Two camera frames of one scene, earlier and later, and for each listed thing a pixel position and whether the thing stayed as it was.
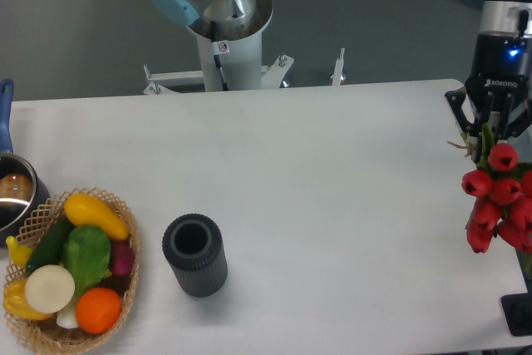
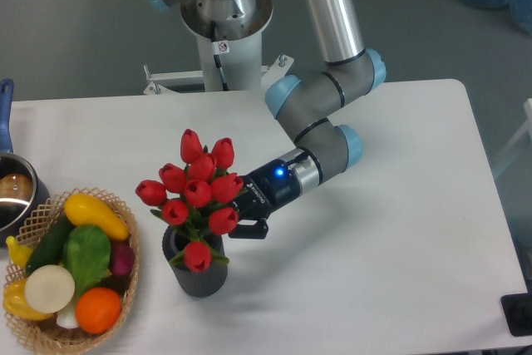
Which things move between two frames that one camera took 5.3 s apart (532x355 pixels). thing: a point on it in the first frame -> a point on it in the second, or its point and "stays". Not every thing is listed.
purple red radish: x=122 y=258 stays
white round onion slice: x=49 y=288 stays
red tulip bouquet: x=500 y=189 -> x=195 y=198
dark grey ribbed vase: x=193 y=245 stays
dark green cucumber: x=49 y=248 stays
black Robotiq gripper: x=504 y=68 -> x=268 y=188
